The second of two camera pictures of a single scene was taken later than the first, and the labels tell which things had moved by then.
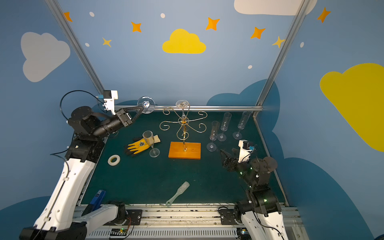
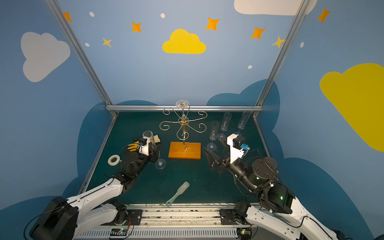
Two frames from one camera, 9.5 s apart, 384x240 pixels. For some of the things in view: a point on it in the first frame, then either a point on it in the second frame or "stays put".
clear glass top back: x=182 y=103 stays put
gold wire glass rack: x=183 y=133 stays put
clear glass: x=212 y=146 stays put
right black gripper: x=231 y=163 -> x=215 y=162
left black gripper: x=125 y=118 -> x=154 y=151
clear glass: x=148 y=103 -> x=160 y=164
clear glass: x=149 y=137 stays put
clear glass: x=227 y=117 stays put
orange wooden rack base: x=188 y=150 stays put
